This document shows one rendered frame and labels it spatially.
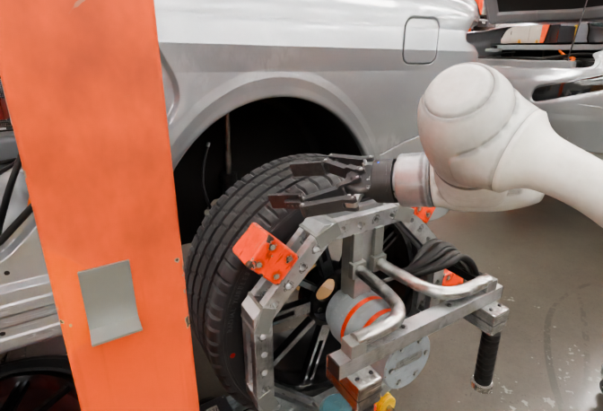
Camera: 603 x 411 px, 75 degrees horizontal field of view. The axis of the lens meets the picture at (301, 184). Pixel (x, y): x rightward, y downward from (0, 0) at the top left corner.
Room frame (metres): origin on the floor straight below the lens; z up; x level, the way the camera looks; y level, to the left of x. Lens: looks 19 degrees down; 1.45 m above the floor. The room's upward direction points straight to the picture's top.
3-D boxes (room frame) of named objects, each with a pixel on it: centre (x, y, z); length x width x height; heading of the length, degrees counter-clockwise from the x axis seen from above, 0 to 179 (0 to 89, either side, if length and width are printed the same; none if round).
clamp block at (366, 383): (0.52, -0.09, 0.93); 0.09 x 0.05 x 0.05; 31
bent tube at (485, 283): (0.73, -0.27, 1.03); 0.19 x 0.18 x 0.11; 31
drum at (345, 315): (0.72, -0.16, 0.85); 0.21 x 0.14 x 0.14; 31
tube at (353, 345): (0.63, -0.10, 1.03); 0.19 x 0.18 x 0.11; 31
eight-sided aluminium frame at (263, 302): (0.78, -0.12, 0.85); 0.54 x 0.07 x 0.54; 121
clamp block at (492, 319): (0.70, -0.38, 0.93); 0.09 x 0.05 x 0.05; 31
